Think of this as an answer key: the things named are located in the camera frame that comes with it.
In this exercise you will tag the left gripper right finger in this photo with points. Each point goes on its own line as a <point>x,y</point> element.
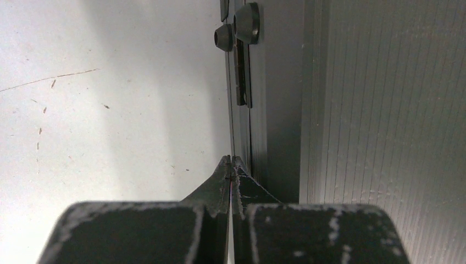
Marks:
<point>266,230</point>

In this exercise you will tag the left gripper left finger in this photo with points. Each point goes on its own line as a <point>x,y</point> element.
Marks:
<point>193,230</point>

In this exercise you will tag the black poker set case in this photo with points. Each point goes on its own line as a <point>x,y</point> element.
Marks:
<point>355,102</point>

